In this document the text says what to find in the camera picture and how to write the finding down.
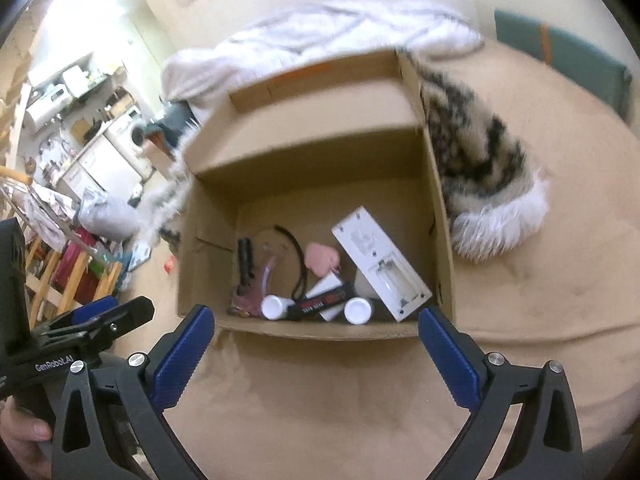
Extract white wall cabinet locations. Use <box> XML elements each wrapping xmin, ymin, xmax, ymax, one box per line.
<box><xmin>27</xmin><ymin>52</ymin><xmax>96</xmax><ymax>86</ymax></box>

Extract white patterned cloth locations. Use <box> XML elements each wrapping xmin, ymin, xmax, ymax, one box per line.
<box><xmin>22</xmin><ymin>182</ymin><xmax>76</xmax><ymax>251</ymax></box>

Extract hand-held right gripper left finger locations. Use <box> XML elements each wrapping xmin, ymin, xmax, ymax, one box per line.
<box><xmin>50</xmin><ymin>304</ymin><xmax>216</xmax><ymax>480</ymax></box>

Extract pink transparent eyeglasses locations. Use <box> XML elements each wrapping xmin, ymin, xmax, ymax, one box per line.
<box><xmin>227</xmin><ymin>255</ymin><xmax>281</xmax><ymax>318</ymax></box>

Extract cardboard box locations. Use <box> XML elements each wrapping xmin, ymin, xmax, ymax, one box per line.
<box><xmin>177</xmin><ymin>47</ymin><xmax>457</xmax><ymax>342</ymax></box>

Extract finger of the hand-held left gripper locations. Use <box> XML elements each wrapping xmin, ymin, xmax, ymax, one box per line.
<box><xmin>32</xmin><ymin>296</ymin><xmax>155</xmax><ymax>356</ymax></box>
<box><xmin>30</xmin><ymin>296</ymin><xmax>119</xmax><ymax>335</ymax></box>

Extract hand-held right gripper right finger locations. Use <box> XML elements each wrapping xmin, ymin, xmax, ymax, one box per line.
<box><xmin>418</xmin><ymin>306</ymin><xmax>583</xmax><ymax>480</ymax></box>

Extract teal cushion with orange stripe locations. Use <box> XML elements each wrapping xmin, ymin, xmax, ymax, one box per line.
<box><xmin>494</xmin><ymin>8</ymin><xmax>632</xmax><ymax>121</ymax></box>

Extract grey plastic bag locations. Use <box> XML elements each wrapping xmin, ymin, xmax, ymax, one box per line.
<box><xmin>79</xmin><ymin>187</ymin><xmax>141</xmax><ymax>241</ymax></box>

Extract white base cabinet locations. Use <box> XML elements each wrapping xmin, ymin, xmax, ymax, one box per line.
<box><xmin>57</xmin><ymin>135</ymin><xmax>143</xmax><ymax>201</ymax></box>

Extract bathroom scale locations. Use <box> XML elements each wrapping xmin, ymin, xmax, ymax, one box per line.
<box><xmin>127</xmin><ymin>242</ymin><xmax>152</xmax><ymax>271</ymax></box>

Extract white washing machine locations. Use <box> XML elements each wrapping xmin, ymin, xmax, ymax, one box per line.
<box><xmin>104</xmin><ymin>106</ymin><xmax>151</xmax><ymax>171</ymax></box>

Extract white water heater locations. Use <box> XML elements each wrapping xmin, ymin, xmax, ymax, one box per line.
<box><xmin>25</xmin><ymin>100</ymin><xmax>53</xmax><ymax>133</ymax></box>

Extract white-capped pink bottle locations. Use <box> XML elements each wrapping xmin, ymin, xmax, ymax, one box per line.
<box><xmin>261</xmin><ymin>295</ymin><xmax>291</xmax><ymax>321</ymax></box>

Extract black red-label battery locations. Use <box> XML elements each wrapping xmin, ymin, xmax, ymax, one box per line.
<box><xmin>287</xmin><ymin>282</ymin><xmax>357</xmax><ymax>322</ymax></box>

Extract white remote control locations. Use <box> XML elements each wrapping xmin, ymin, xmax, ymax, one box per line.
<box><xmin>331</xmin><ymin>206</ymin><xmax>433</xmax><ymax>322</ymax></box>

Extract person's grey clothing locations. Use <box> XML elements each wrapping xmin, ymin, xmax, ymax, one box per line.
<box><xmin>585</xmin><ymin>430</ymin><xmax>636</xmax><ymax>480</ymax></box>

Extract white blue-label medicine bottle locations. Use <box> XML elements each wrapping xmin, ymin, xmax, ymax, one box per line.
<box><xmin>344</xmin><ymin>297</ymin><xmax>373</xmax><ymax>326</ymax></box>

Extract dark teal pillow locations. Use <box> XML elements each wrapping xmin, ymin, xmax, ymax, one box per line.
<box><xmin>145</xmin><ymin>102</ymin><xmax>193</xmax><ymax>148</ymax></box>

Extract white duvet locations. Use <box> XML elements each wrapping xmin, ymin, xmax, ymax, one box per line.
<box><xmin>161</xmin><ymin>2</ymin><xmax>486</xmax><ymax>121</ymax></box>

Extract white charger adapter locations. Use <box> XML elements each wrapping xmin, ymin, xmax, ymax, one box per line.
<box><xmin>306</xmin><ymin>274</ymin><xmax>346</xmax><ymax>322</ymax></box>

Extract patterned fuzzy blanket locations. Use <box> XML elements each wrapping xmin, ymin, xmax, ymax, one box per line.
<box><xmin>137</xmin><ymin>50</ymin><xmax>551</xmax><ymax>263</ymax></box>

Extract black flashlight with strap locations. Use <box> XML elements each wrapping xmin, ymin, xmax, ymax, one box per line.
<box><xmin>236</xmin><ymin>224</ymin><xmax>308</xmax><ymax>306</ymax></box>

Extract person's left hand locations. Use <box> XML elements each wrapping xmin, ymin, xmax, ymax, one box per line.
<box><xmin>0</xmin><ymin>400</ymin><xmax>53</xmax><ymax>461</ymax></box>

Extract pink soft toy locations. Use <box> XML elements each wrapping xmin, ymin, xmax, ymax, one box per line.
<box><xmin>305</xmin><ymin>241</ymin><xmax>341</xmax><ymax>277</ymax></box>

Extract wooden chair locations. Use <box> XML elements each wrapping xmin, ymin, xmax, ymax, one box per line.
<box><xmin>22</xmin><ymin>230</ymin><xmax>123</xmax><ymax>326</ymax></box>

